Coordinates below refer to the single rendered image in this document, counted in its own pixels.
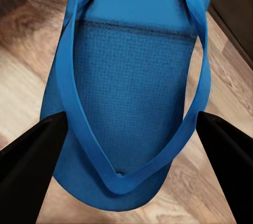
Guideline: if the sandal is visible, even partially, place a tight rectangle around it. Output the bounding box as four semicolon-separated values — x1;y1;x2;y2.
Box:
40;0;211;212

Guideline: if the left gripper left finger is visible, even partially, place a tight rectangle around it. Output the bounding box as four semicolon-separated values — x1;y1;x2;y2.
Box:
0;111;69;224

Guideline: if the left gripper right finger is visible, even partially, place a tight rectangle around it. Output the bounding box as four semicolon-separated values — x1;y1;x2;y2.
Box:
196;111;253;224

